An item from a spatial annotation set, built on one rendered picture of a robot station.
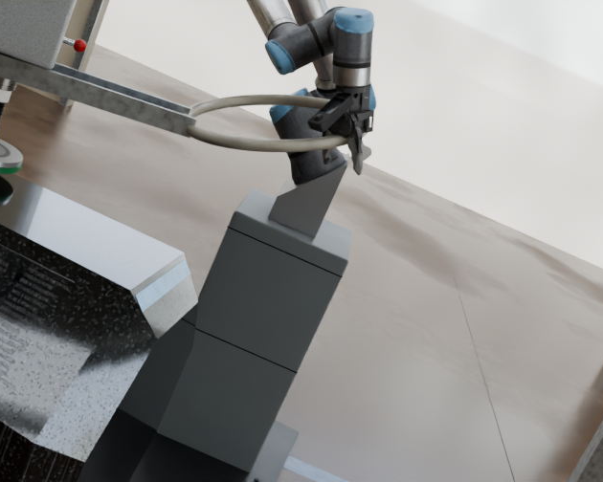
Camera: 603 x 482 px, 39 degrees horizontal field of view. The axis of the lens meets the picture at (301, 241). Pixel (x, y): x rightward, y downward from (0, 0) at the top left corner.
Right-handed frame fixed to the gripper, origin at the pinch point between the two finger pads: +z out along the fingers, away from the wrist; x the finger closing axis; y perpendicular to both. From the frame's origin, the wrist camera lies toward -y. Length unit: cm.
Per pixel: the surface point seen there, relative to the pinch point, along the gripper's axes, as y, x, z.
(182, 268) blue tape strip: -34.3, 18.1, 23.0
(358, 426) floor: 91, 64, 149
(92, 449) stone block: -76, -8, 41
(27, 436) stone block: -88, -5, 33
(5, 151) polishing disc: -57, 57, -1
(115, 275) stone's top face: -59, 8, 14
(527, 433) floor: 199, 41, 192
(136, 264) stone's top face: -50, 14, 16
